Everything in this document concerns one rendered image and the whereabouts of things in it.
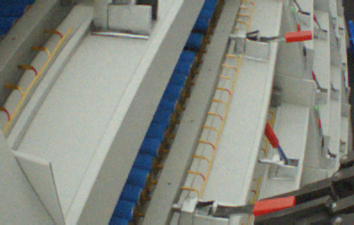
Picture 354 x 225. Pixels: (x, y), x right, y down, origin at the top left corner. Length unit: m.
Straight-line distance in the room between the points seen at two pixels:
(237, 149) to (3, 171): 0.38
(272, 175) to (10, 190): 0.61
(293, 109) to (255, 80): 0.27
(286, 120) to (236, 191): 0.38
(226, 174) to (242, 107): 0.10
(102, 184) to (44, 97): 0.07
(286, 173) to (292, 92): 0.17
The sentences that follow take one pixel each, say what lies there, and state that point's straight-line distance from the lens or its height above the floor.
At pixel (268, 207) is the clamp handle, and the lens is 0.47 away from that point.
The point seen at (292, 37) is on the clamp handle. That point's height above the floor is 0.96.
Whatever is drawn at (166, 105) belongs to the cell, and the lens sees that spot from 0.59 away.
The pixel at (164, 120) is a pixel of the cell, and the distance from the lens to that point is 0.58.
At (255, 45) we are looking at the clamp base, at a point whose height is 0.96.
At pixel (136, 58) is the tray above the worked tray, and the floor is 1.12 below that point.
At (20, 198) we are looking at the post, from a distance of 0.23.
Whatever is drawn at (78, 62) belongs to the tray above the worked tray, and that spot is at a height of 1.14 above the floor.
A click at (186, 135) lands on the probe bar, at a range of 0.55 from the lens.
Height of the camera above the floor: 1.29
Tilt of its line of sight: 33 degrees down
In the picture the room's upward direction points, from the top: 21 degrees counter-clockwise
